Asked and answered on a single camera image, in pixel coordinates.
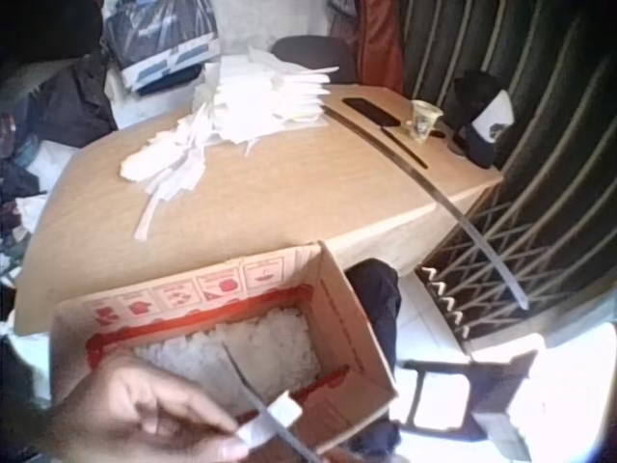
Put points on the person's left hand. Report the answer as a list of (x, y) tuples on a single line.
[(120, 415)]

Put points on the white cloth strip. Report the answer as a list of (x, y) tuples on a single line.
[(284, 410)]

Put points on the grey metal scissors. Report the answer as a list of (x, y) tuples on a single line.
[(250, 390)]

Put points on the heap of white scraps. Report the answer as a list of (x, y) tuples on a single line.
[(270, 347)]

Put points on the red-printed cardboard box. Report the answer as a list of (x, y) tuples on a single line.
[(337, 313)]

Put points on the person's legs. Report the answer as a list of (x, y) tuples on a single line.
[(376, 308)]

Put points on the heap of dark clothes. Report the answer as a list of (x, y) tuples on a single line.
[(72, 101)]

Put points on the pile of white cloth strips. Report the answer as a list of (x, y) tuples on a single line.
[(250, 101)]

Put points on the blue printed plastic bag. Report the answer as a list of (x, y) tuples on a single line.
[(159, 38)]

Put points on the dark wooden stool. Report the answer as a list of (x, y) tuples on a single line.
[(501, 381)]

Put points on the long metal ruler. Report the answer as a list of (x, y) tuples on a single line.
[(434, 188)]

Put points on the black flat stick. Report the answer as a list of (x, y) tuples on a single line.
[(402, 146)]

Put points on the black phone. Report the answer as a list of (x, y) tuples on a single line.
[(371, 112)]

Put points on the black office chair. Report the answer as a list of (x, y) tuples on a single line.
[(313, 55)]

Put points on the clear plastic cup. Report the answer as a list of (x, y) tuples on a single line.
[(425, 120)]

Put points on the red hanging cloth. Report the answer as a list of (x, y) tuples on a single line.
[(381, 48)]

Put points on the black bag with white label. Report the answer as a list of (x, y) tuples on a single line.
[(474, 96)]

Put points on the dark metal folding gate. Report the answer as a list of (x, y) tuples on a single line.
[(544, 144)]

